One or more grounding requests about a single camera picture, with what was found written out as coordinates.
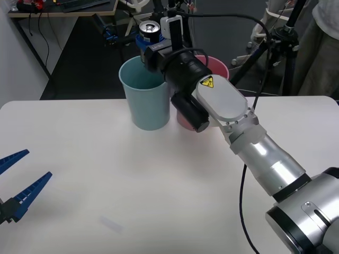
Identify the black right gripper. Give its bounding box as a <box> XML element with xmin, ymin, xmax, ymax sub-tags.
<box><xmin>135</xmin><ymin>32</ymin><xmax>184</xmax><ymax>74</ymax></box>

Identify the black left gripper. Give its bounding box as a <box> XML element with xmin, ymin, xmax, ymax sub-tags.
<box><xmin>0</xmin><ymin>149</ymin><xmax>53</xmax><ymax>226</ymax></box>

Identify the silver-topped drink can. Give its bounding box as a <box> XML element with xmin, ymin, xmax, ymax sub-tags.
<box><xmin>139</xmin><ymin>21</ymin><xmax>162</xmax><ymax>64</ymax></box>

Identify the white office chair base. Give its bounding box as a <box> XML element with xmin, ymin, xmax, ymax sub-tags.
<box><xmin>116</xmin><ymin>0</ymin><xmax>155</xmax><ymax>37</ymax></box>

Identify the black tripod with brown leg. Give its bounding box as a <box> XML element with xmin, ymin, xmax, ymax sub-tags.
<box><xmin>148</xmin><ymin>0</ymin><xmax>198</xmax><ymax>58</ymax></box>

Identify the blue and black clamp device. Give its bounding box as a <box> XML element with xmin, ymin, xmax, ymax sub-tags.
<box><xmin>101</xmin><ymin>24</ymin><xmax>141</xmax><ymax>48</ymax></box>

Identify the pale blue plastic bin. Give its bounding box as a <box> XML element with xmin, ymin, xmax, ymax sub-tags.
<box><xmin>118</xmin><ymin>55</ymin><xmax>171</xmax><ymax>132</ymax></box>

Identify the dark desk with wooden edge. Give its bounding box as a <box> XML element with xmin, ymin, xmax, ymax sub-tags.
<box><xmin>7</xmin><ymin>0</ymin><xmax>119</xmax><ymax>80</ymax></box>

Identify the pink plastic bin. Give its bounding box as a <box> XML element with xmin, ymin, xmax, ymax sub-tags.
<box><xmin>176</xmin><ymin>55</ymin><xmax>230</xmax><ymax>131</ymax></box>

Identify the black keyboard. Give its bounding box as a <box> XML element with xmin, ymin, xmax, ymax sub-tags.
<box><xmin>62</xmin><ymin>0</ymin><xmax>111</xmax><ymax>14</ymax></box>

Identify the white wheeled stand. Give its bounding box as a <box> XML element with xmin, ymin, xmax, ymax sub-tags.
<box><xmin>231</xmin><ymin>0</ymin><xmax>290</xmax><ymax>67</ymax></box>

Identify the red object on desk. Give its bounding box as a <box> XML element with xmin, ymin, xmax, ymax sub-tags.
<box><xmin>16</xmin><ymin>0</ymin><xmax>44</xmax><ymax>13</ymax></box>

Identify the black tripod with blue legs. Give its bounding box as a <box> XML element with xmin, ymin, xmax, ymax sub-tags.
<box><xmin>229</xmin><ymin>0</ymin><xmax>306</xmax><ymax>96</ymax></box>

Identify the person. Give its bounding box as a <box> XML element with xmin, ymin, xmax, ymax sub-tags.
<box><xmin>297</xmin><ymin>0</ymin><xmax>339</xmax><ymax>97</ymax></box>

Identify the black hanging cable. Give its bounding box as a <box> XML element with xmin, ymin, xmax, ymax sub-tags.
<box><xmin>38</xmin><ymin>12</ymin><xmax>51</xmax><ymax>72</ymax></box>

